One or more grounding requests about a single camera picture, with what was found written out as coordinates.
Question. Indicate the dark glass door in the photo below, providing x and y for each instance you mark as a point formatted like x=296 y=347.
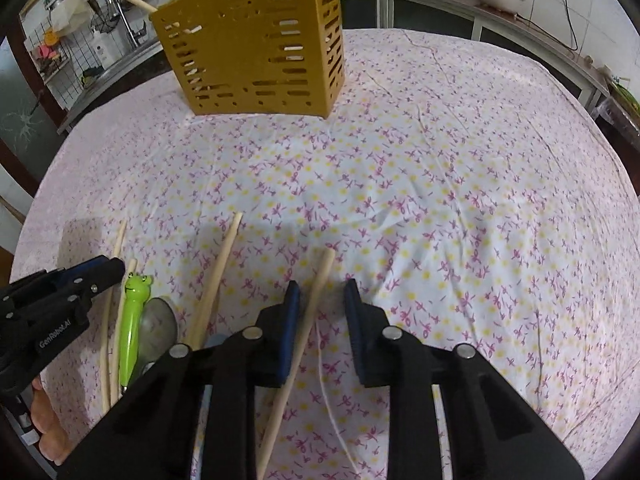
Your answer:
x=26 y=128

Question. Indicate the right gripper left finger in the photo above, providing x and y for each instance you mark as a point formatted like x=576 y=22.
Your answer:
x=150 y=433

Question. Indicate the person's left hand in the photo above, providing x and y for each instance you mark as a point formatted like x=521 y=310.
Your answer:
x=54 y=443

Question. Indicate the green frog pen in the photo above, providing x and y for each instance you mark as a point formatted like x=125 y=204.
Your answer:
x=137 y=294

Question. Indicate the yellow plastic utensil holder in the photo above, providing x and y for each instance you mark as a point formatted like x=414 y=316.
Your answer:
x=255 y=56

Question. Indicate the dark metal spoon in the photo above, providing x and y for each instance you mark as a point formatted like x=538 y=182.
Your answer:
x=158 y=331

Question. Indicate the white soap bottle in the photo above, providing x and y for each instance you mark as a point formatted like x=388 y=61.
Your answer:
x=105 y=49

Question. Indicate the pink floral tablecloth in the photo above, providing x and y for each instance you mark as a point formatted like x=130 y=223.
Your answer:
x=462 y=187

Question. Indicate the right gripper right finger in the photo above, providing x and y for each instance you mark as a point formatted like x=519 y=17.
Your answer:
x=492 y=431

